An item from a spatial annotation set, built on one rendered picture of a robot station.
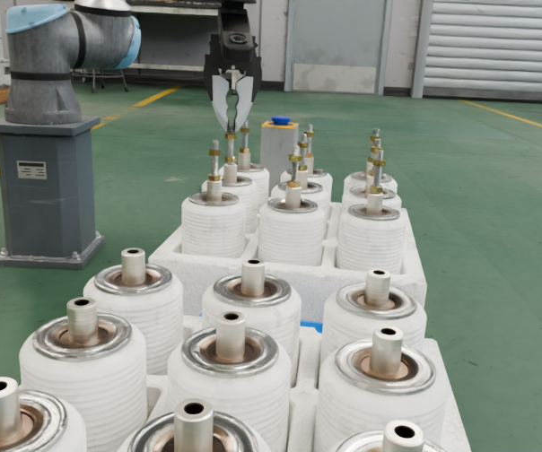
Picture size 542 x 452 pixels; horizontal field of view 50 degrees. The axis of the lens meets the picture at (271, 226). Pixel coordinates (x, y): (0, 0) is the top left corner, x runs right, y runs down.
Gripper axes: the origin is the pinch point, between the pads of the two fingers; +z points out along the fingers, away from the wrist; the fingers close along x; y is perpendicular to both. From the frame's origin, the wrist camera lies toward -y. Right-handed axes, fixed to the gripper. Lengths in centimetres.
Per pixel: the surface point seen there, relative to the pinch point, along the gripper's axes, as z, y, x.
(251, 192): 10.6, -2.8, -3.4
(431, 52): -9, 480, -226
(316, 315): 23.1, -22.8, -11.1
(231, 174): 8.2, -0.4, -0.3
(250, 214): 14.5, -2.7, -3.4
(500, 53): -11, 471, -293
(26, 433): 10, -65, 16
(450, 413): 17, -55, -16
